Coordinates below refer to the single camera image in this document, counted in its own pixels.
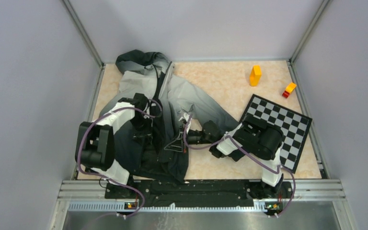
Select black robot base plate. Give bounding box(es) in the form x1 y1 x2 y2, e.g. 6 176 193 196
104 179 292 207

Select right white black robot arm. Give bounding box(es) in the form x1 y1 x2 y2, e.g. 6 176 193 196
164 115 284 197

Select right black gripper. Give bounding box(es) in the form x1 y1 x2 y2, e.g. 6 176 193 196
165 124 213 153

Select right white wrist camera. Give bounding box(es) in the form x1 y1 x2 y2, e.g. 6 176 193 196
178 112 192 130

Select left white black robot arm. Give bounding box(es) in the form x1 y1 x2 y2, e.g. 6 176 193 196
75 93 162 198

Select black white checkerboard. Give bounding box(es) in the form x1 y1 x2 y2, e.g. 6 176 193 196
241 94 312 173

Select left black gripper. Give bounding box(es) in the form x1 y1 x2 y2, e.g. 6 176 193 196
129 115 153 145

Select red yellow toy block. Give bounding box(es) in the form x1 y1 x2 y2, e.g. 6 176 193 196
282 82 297 98

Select aluminium frame rail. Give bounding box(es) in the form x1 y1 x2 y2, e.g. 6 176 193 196
57 179 345 213

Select grey black gradient hooded jacket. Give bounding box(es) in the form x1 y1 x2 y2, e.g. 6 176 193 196
101 50 238 182

